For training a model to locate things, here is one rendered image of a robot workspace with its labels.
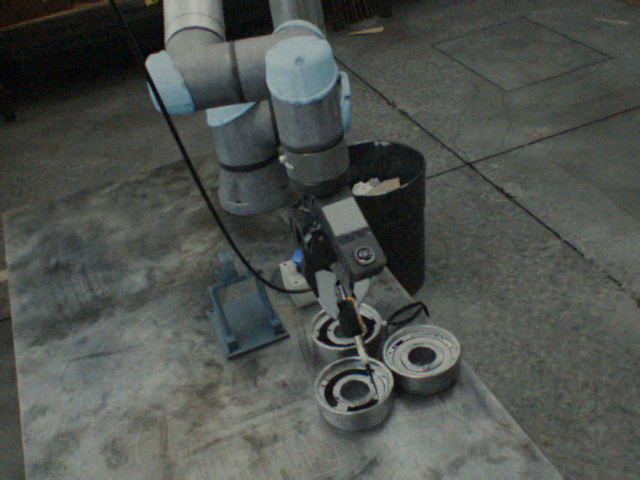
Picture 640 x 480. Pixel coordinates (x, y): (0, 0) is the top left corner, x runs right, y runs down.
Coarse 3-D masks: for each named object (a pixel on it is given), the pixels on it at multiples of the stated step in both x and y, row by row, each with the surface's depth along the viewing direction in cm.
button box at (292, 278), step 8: (280, 264) 130; (288, 264) 130; (288, 272) 128; (296, 272) 127; (288, 280) 127; (296, 280) 126; (304, 280) 125; (288, 288) 129; (296, 288) 125; (304, 288) 125; (336, 288) 128; (296, 296) 126; (304, 296) 126; (312, 296) 127; (296, 304) 127; (304, 304) 127
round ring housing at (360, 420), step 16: (336, 368) 110; (352, 368) 110; (384, 368) 107; (320, 384) 108; (336, 384) 108; (352, 384) 108; (368, 384) 107; (384, 384) 107; (320, 400) 104; (368, 400) 104; (384, 400) 103; (336, 416) 103; (352, 416) 102; (368, 416) 102; (384, 416) 105
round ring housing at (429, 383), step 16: (400, 336) 113; (416, 336) 113; (432, 336) 113; (448, 336) 112; (384, 352) 110; (416, 352) 112; (432, 352) 111; (416, 368) 108; (432, 368) 108; (448, 368) 106; (400, 384) 107; (416, 384) 106; (432, 384) 106; (448, 384) 108
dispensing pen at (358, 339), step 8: (344, 280) 104; (344, 288) 104; (344, 296) 104; (344, 304) 102; (352, 304) 102; (344, 312) 102; (352, 312) 102; (344, 320) 103; (352, 320) 102; (344, 328) 104; (352, 328) 102; (360, 328) 102; (344, 336) 105; (352, 336) 102; (360, 336) 104; (360, 344) 104; (360, 352) 104; (368, 360) 104; (368, 368) 104; (376, 392) 104
